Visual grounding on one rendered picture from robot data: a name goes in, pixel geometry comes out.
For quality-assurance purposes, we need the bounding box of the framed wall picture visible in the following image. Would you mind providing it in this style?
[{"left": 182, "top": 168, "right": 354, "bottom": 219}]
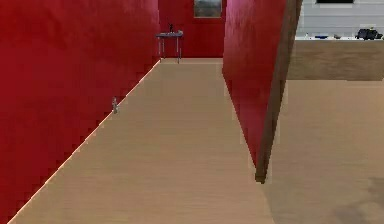
[{"left": 193, "top": 0, "right": 223, "bottom": 19}]

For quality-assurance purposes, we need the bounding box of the small grey side table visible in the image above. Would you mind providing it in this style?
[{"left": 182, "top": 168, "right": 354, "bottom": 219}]
[{"left": 155, "top": 31, "right": 184, "bottom": 64}]

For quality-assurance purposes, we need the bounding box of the black appliance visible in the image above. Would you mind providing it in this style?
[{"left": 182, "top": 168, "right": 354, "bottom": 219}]
[{"left": 354, "top": 28, "right": 384, "bottom": 41}]

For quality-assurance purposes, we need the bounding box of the brown wooden counter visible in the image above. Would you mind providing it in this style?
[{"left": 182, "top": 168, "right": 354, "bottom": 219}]
[{"left": 287, "top": 35, "right": 384, "bottom": 82}]

